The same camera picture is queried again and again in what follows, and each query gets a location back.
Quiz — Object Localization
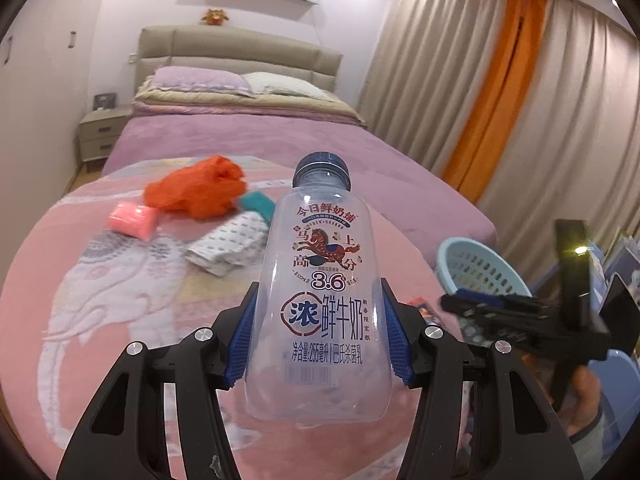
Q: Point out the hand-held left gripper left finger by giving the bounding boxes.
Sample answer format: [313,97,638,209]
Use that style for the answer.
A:
[55,281,261,480]

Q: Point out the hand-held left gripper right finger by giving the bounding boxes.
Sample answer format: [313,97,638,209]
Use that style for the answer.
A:
[380,277,586,480]

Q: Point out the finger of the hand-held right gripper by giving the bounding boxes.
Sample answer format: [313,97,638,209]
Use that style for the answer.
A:
[454,287,546,311]
[439,295,503,328]

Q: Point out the light blue plastic basket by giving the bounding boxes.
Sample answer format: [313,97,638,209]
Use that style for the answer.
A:
[434,237,533,348]

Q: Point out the clear plastic milk bottle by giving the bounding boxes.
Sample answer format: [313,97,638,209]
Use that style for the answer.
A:
[245,151,396,421]

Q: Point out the person's right hand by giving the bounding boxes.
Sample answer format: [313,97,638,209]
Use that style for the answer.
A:
[567,360,603,433]

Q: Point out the colourful printed packet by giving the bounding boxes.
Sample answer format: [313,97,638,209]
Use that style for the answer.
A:
[407,297,441,331]

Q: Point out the light blue plastic stool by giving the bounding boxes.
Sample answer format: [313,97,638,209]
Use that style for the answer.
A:
[597,347,640,441]

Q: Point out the children's picture books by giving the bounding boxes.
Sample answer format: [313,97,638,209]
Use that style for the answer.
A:
[597,230,640,301]

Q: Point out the white dotted packet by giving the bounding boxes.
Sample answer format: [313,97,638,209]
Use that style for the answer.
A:
[184,210,268,277]

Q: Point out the teal packet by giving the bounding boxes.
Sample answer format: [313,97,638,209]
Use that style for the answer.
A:
[237,191,277,226]

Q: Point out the orange plastic bag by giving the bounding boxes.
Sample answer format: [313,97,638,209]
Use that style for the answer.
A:
[144,155,247,220]

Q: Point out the pink tissue packet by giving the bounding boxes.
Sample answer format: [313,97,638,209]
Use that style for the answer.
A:
[109,201,158,238]

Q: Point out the beige curtain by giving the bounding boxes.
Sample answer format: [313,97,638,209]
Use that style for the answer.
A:
[367,0,511,181]
[475,0,640,271]

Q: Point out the bed with purple cover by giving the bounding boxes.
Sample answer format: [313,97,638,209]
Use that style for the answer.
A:
[102,25,498,266]

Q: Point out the orange curtain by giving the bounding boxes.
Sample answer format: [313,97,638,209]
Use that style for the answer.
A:
[440,0,548,206]

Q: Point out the folded beige quilt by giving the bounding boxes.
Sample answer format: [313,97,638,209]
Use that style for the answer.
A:
[131,80,366,128]

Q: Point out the beige nightstand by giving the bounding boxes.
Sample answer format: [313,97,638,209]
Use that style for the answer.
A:
[77,105,132,163]

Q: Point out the pale green pillow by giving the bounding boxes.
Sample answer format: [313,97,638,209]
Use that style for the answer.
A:
[240,72,331,98]

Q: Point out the purple pillow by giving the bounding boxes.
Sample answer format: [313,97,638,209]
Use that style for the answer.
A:
[150,66,253,96]

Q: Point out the beige padded headboard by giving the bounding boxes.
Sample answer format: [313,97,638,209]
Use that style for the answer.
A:
[136,25,343,93]

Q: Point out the white wardrobe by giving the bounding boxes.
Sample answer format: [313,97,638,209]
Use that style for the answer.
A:
[0,0,108,286]

